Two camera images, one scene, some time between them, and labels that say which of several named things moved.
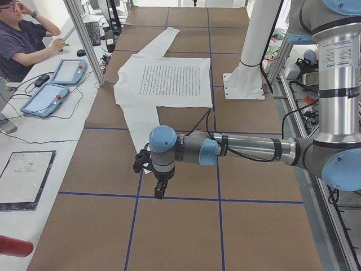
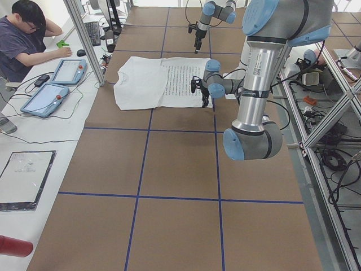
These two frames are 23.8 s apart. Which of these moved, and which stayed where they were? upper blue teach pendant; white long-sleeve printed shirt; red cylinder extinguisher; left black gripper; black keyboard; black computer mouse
Moved: white long-sleeve printed shirt; left black gripper
Stayed: black keyboard; upper blue teach pendant; black computer mouse; red cylinder extinguisher
